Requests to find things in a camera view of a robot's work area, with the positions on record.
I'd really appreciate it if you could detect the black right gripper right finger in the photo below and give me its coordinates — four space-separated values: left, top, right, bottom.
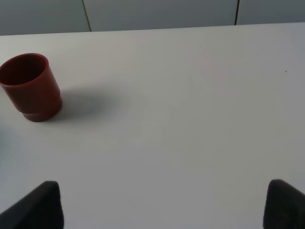
263 179 305 229

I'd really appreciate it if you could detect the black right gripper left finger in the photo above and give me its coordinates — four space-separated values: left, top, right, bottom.
0 181 64 229

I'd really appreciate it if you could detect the red plastic cup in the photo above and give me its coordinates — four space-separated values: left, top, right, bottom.
0 53 62 122

